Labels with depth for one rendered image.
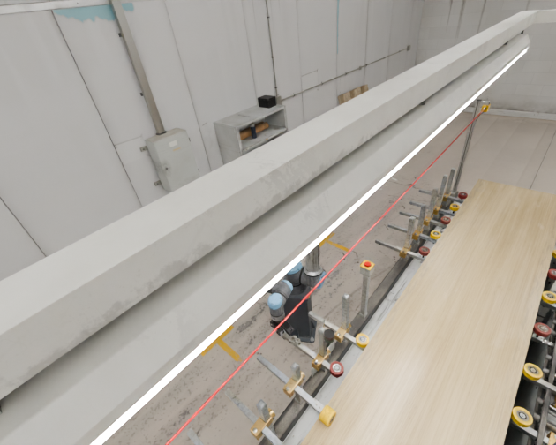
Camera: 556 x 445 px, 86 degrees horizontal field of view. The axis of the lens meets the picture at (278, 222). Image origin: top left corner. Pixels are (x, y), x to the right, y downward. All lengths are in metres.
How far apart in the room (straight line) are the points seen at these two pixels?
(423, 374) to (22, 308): 1.89
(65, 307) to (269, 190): 0.23
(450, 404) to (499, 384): 0.30
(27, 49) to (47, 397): 3.05
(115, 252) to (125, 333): 0.09
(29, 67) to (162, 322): 3.03
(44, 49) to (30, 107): 0.47
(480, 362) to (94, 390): 2.00
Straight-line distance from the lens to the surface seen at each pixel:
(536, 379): 2.23
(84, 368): 0.34
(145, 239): 0.30
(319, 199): 0.46
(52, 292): 0.30
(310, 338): 3.07
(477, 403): 2.02
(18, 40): 3.26
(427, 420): 1.90
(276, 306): 1.85
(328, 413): 1.76
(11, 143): 3.28
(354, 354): 2.31
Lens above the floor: 2.62
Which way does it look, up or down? 36 degrees down
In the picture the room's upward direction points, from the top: 8 degrees counter-clockwise
